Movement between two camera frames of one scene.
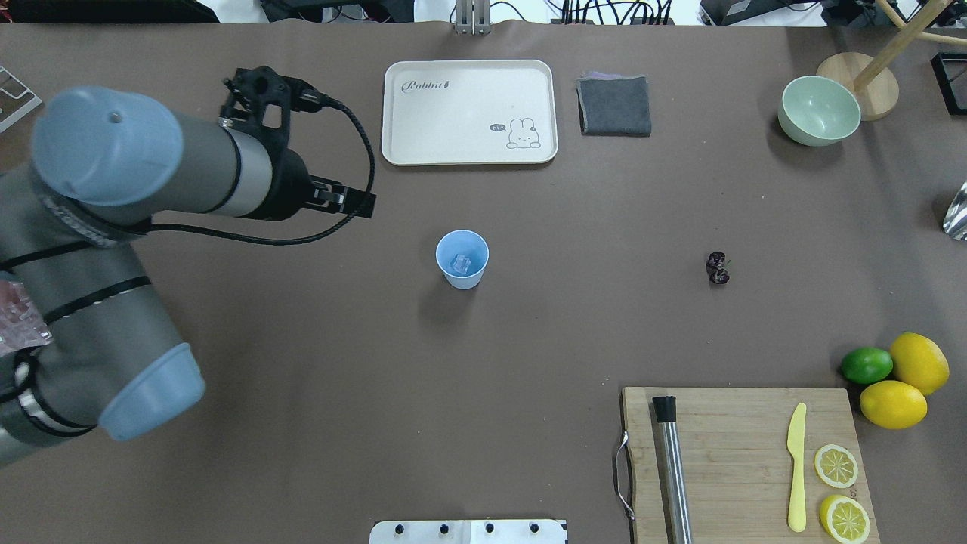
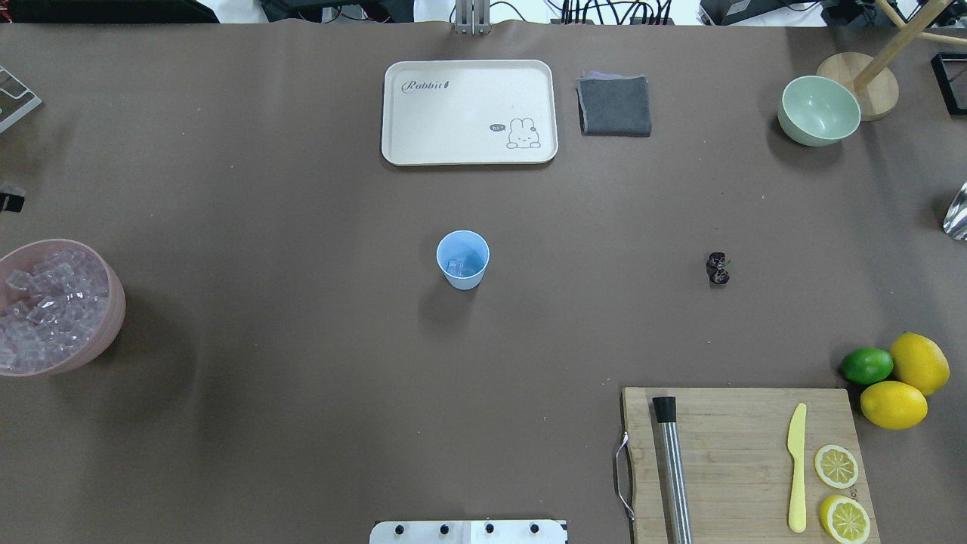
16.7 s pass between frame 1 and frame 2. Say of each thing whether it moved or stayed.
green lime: stayed
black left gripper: moved
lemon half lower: stayed
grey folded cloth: stayed
